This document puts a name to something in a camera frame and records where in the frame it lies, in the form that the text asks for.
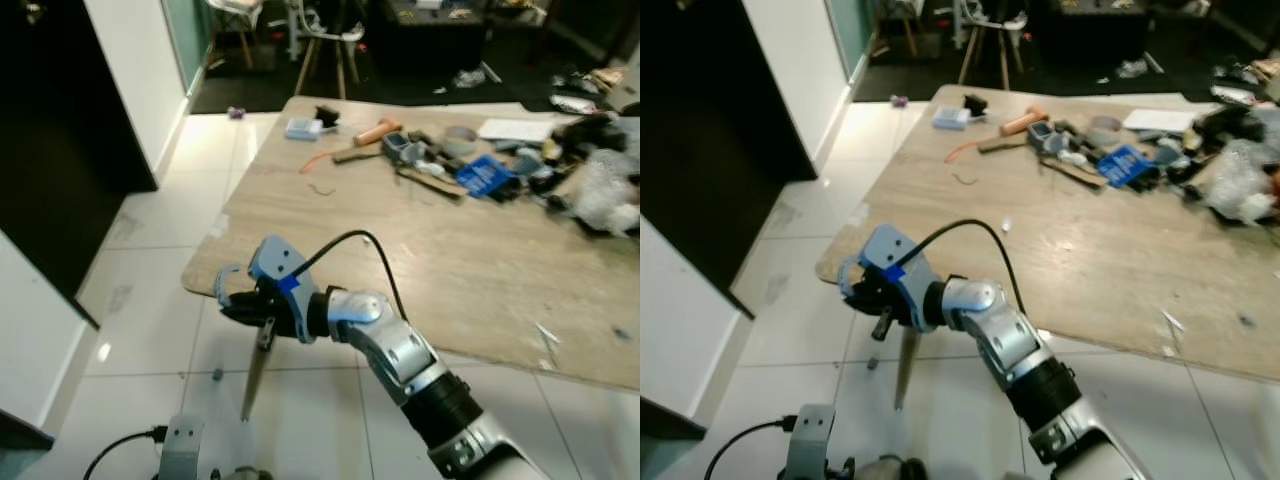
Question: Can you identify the white chair with wooden legs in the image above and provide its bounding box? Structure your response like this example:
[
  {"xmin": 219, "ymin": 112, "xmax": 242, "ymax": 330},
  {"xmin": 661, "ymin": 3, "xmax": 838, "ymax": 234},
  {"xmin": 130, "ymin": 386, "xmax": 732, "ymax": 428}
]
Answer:
[
  {"xmin": 955, "ymin": 0, "xmax": 1031, "ymax": 91},
  {"xmin": 288, "ymin": 0, "xmax": 367, "ymax": 101}
]

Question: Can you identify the wooden leg chair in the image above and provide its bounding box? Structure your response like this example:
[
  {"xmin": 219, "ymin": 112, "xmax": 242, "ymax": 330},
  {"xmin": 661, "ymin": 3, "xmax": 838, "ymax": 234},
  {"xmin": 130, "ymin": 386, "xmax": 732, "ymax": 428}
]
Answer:
[
  {"xmin": 878, "ymin": 0, "xmax": 927, "ymax": 58},
  {"xmin": 205, "ymin": 0, "xmax": 263, "ymax": 71}
]

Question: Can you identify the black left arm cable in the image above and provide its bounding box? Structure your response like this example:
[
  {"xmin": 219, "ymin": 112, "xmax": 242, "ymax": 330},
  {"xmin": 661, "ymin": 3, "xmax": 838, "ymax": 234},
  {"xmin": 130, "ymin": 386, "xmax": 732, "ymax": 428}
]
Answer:
[
  {"xmin": 703, "ymin": 417, "xmax": 797, "ymax": 480},
  {"xmin": 83, "ymin": 427, "xmax": 167, "ymax": 480}
]

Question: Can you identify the long brown wooden stick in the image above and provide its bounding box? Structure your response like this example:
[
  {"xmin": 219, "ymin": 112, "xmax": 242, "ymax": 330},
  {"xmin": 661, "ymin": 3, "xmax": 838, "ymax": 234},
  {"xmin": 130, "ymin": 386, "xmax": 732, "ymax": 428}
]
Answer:
[
  {"xmin": 1040, "ymin": 155, "xmax": 1106, "ymax": 188},
  {"xmin": 395, "ymin": 165, "xmax": 466, "ymax": 201}
]

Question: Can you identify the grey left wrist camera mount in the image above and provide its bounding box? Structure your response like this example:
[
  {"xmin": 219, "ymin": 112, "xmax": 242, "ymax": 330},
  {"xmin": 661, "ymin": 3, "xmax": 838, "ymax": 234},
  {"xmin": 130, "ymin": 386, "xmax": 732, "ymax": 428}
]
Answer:
[
  {"xmin": 785, "ymin": 404, "xmax": 837, "ymax": 480},
  {"xmin": 158, "ymin": 415, "xmax": 207, "ymax": 480}
]

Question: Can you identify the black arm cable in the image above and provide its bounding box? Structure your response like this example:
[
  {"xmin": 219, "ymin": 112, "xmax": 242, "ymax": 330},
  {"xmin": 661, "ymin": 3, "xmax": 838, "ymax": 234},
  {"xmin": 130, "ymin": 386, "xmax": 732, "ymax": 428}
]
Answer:
[
  {"xmin": 295, "ymin": 230, "xmax": 409, "ymax": 323},
  {"xmin": 703, "ymin": 417, "xmax": 797, "ymax": 480},
  {"xmin": 83, "ymin": 427, "xmax": 167, "ymax": 480},
  {"xmin": 915, "ymin": 218, "xmax": 1028, "ymax": 316}
]

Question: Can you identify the orange handled hammer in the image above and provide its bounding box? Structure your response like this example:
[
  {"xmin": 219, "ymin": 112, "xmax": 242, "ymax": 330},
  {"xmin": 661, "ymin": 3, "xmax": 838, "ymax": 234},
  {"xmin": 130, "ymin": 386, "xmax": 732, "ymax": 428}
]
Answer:
[
  {"xmin": 1000, "ymin": 107, "xmax": 1051, "ymax": 137},
  {"xmin": 352, "ymin": 118, "xmax": 403, "ymax": 148}
]

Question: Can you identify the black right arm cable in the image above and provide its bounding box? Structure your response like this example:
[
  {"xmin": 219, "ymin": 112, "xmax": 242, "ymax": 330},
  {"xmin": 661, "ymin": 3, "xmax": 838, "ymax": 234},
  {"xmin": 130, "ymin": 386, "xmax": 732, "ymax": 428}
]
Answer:
[
  {"xmin": 295, "ymin": 230, "xmax": 409, "ymax": 323},
  {"xmin": 915, "ymin": 218, "xmax": 1028, "ymax": 316}
]

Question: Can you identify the blue-grey box device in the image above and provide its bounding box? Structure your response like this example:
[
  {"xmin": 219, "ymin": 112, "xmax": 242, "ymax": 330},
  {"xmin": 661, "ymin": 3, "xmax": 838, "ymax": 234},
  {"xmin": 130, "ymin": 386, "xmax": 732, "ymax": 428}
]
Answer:
[
  {"xmin": 383, "ymin": 133, "xmax": 426, "ymax": 166},
  {"xmin": 1028, "ymin": 122, "xmax": 1069, "ymax": 156}
]

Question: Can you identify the black tool pile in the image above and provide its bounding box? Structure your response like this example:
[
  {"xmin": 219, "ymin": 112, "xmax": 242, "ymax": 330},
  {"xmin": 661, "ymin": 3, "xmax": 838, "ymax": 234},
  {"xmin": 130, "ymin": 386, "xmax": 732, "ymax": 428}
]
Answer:
[
  {"xmin": 1190, "ymin": 103, "xmax": 1266, "ymax": 151},
  {"xmin": 550, "ymin": 113, "xmax": 626, "ymax": 166}
]

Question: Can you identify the white paper sheet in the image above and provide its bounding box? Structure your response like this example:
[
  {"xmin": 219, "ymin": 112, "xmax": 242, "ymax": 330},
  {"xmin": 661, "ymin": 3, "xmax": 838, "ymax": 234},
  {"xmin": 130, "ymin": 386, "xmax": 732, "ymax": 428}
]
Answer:
[
  {"xmin": 477, "ymin": 118, "xmax": 556, "ymax": 143},
  {"xmin": 1122, "ymin": 108, "xmax": 1201, "ymax": 133}
]

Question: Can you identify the white low cabinet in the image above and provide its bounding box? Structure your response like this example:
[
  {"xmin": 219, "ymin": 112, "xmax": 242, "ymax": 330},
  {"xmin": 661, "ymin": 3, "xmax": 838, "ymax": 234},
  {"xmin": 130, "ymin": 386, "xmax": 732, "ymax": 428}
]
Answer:
[
  {"xmin": 640, "ymin": 215, "xmax": 756, "ymax": 423},
  {"xmin": 0, "ymin": 230, "xmax": 101, "ymax": 433}
]

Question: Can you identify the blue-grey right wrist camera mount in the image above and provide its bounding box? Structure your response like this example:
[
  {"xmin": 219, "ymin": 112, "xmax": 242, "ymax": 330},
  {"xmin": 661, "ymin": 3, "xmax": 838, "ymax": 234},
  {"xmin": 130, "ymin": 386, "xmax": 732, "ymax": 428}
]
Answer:
[
  {"xmin": 213, "ymin": 235, "xmax": 313, "ymax": 306},
  {"xmin": 838, "ymin": 225, "xmax": 938, "ymax": 306}
]

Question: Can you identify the tapered wooden table leg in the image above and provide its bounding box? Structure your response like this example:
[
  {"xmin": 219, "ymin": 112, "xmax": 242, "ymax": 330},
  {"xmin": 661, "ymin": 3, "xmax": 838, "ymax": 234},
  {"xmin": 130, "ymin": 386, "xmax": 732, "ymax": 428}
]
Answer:
[
  {"xmin": 240, "ymin": 325, "xmax": 276, "ymax": 422},
  {"xmin": 893, "ymin": 325, "xmax": 921, "ymax": 412}
]

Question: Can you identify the blue printed package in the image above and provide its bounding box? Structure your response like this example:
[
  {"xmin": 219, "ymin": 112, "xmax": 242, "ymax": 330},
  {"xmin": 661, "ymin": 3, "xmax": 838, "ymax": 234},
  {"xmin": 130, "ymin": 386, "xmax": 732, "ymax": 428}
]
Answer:
[
  {"xmin": 1098, "ymin": 145, "xmax": 1156, "ymax": 189},
  {"xmin": 462, "ymin": 155, "xmax": 516, "ymax": 198}
]

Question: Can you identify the black cabinet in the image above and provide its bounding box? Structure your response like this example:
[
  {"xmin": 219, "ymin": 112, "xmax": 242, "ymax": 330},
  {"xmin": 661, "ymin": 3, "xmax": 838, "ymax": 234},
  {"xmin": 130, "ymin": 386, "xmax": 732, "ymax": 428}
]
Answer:
[
  {"xmin": 375, "ymin": 0, "xmax": 491, "ymax": 76},
  {"xmin": 1030, "ymin": 0, "xmax": 1151, "ymax": 71}
]

